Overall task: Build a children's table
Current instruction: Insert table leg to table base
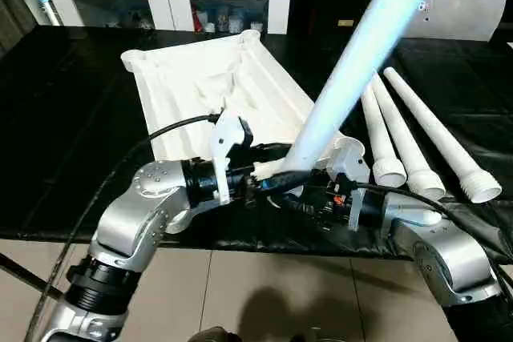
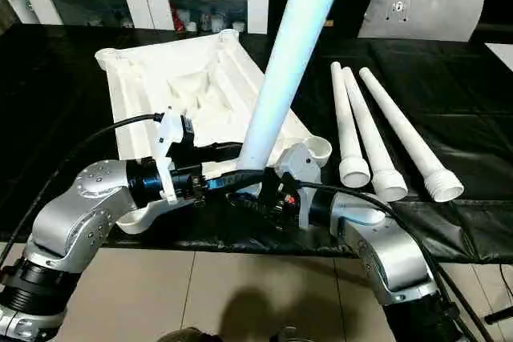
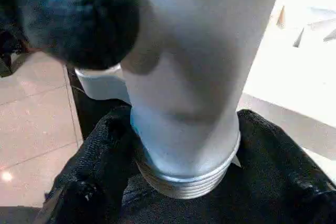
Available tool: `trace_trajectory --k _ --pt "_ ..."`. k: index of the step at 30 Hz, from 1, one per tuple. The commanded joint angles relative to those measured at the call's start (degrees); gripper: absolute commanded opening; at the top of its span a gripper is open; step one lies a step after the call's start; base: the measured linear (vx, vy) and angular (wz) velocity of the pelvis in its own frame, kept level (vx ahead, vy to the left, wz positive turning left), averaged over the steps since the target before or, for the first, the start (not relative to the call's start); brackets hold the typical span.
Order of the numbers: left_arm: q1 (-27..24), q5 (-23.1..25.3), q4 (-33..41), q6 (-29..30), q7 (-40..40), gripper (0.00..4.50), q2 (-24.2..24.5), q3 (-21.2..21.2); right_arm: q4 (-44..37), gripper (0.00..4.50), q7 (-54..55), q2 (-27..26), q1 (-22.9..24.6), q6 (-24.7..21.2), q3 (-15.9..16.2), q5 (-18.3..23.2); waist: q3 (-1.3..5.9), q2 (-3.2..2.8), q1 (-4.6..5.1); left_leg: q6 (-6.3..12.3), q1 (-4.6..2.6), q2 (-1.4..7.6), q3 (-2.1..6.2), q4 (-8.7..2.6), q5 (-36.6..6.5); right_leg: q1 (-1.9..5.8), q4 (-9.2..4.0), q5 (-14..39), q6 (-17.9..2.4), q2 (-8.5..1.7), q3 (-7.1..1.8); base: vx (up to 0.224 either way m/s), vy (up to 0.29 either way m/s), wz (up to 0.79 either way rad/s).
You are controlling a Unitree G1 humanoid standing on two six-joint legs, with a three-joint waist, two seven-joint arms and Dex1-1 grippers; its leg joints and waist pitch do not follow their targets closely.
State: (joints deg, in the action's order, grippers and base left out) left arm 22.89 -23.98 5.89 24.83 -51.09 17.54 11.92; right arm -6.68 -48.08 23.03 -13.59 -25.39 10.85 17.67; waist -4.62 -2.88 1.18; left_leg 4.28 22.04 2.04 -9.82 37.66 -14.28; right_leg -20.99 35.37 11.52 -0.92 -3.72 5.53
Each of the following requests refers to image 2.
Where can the dark left robot foot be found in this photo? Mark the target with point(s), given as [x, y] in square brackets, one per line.
[184, 336]

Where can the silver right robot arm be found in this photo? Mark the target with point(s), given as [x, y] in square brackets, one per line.
[393, 262]

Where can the white plastic table top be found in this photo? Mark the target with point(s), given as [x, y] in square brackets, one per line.
[160, 77]

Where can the white plastic table leg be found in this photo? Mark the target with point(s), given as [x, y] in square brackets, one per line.
[405, 129]
[346, 125]
[288, 57]
[366, 129]

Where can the black work mat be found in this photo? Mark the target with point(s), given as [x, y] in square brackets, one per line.
[461, 117]

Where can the black tripod leg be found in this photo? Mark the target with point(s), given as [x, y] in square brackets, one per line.
[499, 315]

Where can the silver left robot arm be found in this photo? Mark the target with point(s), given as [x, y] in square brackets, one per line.
[80, 206]

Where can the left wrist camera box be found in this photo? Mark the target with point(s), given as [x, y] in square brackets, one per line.
[168, 129]

